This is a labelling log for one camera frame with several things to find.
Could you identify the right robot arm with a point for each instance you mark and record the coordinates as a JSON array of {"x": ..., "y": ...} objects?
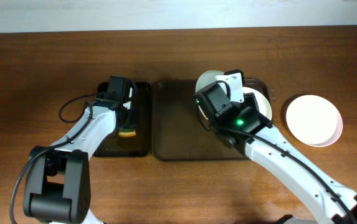
[{"x": 327, "y": 200}]

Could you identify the small black tray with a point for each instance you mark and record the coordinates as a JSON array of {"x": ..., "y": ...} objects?
[{"x": 138, "y": 145}]

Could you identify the pale blue plate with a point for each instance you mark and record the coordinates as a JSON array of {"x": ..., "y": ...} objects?
[{"x": 207, "y": 78}]

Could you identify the brown plastic serving tray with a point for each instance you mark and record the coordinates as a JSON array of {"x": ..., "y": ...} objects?
[{"x": 182, "y": 133}]

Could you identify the green and orange sponge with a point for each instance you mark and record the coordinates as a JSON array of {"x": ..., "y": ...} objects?
[{"x": 127, "y": 132}]

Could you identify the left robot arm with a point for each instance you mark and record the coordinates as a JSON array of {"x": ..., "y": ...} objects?
[{"x": 57, "y": 188}]

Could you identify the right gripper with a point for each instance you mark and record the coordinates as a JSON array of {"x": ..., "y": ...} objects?
[{"x": 253, "y": 101}]

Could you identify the white plate front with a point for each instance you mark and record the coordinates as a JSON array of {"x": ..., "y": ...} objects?
[{"x": 314, "y": 120}]

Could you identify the white plate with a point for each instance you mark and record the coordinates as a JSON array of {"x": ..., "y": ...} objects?
[
  {"x": 314, "y": 120},
  {"x": 263, "y": 104}
]

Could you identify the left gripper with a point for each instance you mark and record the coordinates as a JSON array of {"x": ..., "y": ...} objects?
[{"x": 129, "y": 118}]

